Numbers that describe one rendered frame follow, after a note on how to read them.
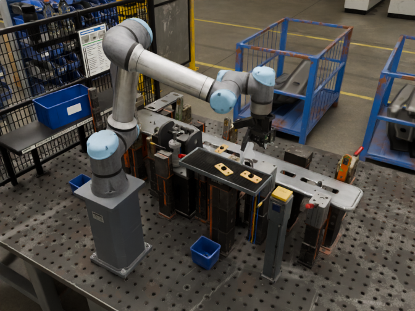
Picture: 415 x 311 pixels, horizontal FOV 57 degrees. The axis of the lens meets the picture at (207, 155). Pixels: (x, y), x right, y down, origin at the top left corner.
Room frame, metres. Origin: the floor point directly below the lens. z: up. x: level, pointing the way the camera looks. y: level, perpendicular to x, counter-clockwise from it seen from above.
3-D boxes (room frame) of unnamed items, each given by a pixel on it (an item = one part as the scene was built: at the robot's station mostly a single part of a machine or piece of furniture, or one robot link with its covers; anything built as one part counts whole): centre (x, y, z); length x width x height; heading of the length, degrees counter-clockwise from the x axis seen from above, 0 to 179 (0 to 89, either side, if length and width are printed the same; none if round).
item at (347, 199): (1.69, -0.10, 1.00); 1.38 x 0.22 x 0.02; 55
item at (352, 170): (1.50, -0.66, 0.88); 0.15 x 0.11 x 0.36; 145
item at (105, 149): (1.25, 0.40, 1.27); 0.13 x 0.12 x 0.14; 164
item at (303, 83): (3.95, -0.93, 0.47); 1.20 x 0.80 x 0.95; 148
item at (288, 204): (1.13, -0.28, 0.92); 0.08 x 0.08 x 0.44; 55
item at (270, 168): (1.36, -0.25, 0.90); 0.13 x 0.10 x 0.41; 145
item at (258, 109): (1.22, -0.19, 1.48); 0.08 x 0.08 x 0.05
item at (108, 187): (1.25, 0.40, 1.15); 0.15 x 0.15 x 0.10
